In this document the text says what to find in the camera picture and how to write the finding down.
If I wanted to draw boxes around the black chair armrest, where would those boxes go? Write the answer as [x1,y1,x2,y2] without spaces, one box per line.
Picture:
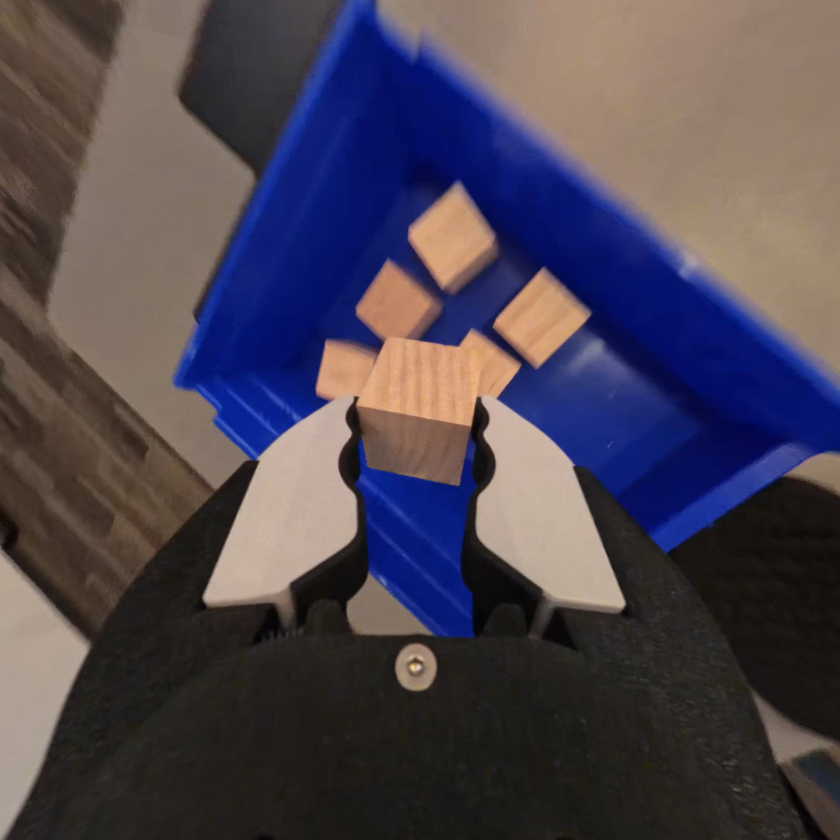
[668,478,840,742]

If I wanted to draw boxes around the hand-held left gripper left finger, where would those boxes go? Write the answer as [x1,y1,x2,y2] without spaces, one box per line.
[201,395,368,611]

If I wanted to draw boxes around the blue plastic bin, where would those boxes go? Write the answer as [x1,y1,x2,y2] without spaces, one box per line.
[172,0,840,639]

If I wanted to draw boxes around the group of wooden cubes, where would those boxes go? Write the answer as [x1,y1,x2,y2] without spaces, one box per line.
[315,180,593,403]

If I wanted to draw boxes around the pale wooden cube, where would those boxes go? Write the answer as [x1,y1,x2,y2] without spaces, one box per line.
[356,338,479,487]

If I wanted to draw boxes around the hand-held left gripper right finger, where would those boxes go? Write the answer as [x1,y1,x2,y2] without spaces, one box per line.
[466,395,627,616]

